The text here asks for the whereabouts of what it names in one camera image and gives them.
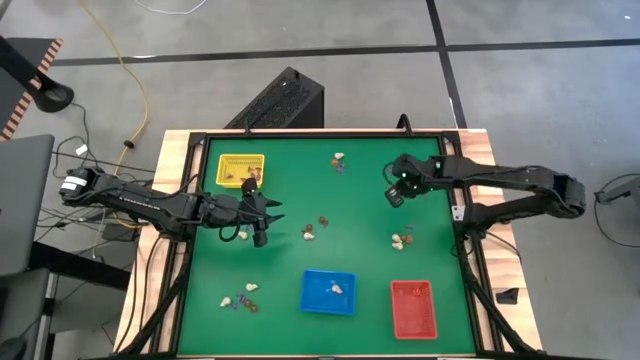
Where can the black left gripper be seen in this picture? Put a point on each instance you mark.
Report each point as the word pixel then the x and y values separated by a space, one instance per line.
pixel 255 210

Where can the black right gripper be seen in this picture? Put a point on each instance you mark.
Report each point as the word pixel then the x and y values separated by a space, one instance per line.
pixel 400 190

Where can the yellow plastic basket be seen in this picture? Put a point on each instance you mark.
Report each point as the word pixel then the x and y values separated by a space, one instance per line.
pixel 240 162

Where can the red plastic basket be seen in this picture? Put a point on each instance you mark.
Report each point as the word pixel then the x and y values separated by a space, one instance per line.
pixel 413 320

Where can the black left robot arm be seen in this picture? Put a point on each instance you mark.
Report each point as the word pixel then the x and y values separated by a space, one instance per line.
pixel 150 202

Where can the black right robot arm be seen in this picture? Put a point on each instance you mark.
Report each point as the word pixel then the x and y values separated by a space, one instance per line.
pixel 500 172

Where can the blue plastic basket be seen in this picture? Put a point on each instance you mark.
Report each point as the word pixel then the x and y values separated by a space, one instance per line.
pixel 315 300

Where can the black computer tower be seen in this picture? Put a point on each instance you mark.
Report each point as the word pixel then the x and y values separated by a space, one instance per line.
pixel 280 102

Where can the green table mat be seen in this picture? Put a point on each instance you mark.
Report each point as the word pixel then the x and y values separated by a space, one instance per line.
pixel 225 340

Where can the black wedge block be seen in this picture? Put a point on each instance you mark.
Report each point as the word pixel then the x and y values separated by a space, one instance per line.
pixel 507 296

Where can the white tag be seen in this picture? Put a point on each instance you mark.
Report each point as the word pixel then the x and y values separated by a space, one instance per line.
pixel 81 149

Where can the black shelf board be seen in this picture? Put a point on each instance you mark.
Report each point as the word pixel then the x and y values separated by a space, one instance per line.
pixel 75 265

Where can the grey stand leg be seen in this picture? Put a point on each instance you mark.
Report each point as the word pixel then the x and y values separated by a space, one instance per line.
pixel 620 190

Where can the black stand base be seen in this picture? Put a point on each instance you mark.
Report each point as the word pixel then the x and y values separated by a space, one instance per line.
pixel 50 95

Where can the grey desk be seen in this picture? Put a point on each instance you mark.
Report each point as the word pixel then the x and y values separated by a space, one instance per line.
pixel 20 200

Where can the grey cabinet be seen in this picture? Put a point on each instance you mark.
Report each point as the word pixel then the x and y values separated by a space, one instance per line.
pixel 20 310

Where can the dark mat striped edge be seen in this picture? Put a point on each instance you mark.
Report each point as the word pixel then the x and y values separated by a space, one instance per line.
pixel 10 100

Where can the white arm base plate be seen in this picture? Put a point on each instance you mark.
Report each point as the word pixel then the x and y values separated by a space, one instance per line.
pixel 457 213

